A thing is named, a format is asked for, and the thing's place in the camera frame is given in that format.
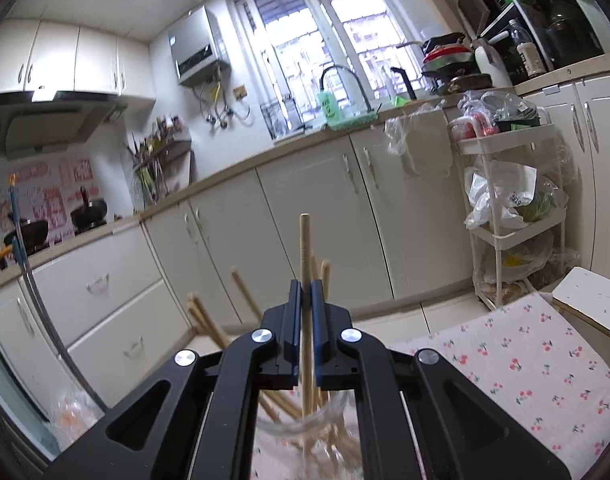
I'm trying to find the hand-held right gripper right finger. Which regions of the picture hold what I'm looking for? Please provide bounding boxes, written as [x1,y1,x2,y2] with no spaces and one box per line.
[311,280,572,480]

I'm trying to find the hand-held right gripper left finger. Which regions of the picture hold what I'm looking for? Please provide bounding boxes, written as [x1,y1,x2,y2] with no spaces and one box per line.
[42,280,302,480]

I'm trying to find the clear glass jar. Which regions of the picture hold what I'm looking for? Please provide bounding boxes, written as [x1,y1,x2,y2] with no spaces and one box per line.
[255,390,366,480]

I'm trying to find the single wooden chopstick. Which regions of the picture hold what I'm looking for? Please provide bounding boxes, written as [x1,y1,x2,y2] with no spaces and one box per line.
[299,213,316,413]

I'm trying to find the bunch of wooden chopsticks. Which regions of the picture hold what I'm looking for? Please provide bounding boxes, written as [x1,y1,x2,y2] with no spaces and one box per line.
[185,255,366,466]

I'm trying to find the white kitchen base cabinets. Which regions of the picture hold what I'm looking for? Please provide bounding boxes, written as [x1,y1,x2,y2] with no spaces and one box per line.
[0,110,480,411]

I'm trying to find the beige kitchen countertop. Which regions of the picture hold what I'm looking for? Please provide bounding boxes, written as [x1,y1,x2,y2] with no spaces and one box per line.
[0,87,460,296]

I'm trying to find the white trolley cart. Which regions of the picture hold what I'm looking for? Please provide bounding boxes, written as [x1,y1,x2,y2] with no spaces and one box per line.
[455,124,570,311]

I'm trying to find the cherry print tablecloth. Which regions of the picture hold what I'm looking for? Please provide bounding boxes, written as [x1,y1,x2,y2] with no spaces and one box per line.
[250,292,610,480]

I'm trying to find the yellowish plastic bag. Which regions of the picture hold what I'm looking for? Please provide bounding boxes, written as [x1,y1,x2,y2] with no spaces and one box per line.
[477,242,556,303]

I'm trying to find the green sink tray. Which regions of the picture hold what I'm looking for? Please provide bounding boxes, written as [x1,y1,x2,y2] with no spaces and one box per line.
[325,109,376,132]

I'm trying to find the white plastic bag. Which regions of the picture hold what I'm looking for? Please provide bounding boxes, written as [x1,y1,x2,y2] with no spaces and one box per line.
[464,161,538,232]

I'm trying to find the green dish soap bottle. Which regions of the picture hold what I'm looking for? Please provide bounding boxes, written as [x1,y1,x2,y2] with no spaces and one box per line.
[317,89,338,127]

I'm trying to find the black wok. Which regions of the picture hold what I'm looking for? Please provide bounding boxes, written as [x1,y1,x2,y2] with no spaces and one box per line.
[4,219,50,257]
[70,186,109,234]

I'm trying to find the clear plastic bag with orange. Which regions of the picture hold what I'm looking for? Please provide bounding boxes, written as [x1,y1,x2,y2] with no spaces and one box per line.
[50,385,110,453]

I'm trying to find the red container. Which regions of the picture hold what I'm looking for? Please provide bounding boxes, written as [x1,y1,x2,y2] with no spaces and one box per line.
[450,114,502,142]

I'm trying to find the bag of green vegetables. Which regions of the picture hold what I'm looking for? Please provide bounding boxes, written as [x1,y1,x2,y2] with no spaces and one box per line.
[521,180,569,224]

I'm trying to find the black curved faucet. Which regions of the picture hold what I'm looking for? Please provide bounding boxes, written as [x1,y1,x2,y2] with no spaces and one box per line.
[320,64,374,112]

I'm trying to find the black angular faucet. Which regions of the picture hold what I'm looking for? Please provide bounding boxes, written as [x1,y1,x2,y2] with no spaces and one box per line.
[390,66,418,102]

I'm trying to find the white wooden stool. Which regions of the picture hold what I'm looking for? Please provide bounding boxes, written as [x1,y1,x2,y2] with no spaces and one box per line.
[551,266,610,357]

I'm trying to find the stack of pots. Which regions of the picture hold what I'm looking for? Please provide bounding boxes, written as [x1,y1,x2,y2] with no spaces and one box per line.
[421,32,494,97]

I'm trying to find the kitchen window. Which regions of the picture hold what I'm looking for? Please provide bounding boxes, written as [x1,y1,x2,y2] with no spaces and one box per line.
[230,0,438,128]

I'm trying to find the white kettle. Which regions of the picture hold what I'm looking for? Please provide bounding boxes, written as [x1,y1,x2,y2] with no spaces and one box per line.
[474,40,514,89]

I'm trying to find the white side cabinet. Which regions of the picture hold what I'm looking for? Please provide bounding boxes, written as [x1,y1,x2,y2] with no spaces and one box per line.
[515,72,610,281]

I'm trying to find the range hood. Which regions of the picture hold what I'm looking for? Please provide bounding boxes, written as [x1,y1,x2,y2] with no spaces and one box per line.
[0,89,126,161]

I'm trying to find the dark sauce bottle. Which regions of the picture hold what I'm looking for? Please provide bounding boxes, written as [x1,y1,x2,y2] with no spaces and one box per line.
[507,19,548,79]

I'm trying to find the white storage shelf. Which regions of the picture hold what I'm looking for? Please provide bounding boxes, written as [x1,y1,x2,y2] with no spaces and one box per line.
[477,0,608,73]

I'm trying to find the wall utensil rack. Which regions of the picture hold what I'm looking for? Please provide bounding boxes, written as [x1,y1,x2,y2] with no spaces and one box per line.
[126,116,194,206]

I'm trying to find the pink wall poster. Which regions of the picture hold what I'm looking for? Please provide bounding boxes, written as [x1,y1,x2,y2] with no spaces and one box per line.
[0,156,96,243]

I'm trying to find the blue handled pole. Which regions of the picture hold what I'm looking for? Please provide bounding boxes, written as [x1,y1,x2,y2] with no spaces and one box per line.
[6,171,36,271]

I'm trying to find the wall water heater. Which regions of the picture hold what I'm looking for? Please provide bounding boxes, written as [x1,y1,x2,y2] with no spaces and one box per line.
[167,6,232,87]

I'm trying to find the white wall cabinets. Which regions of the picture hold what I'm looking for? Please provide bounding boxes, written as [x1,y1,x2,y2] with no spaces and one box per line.
[0,19,156,106]

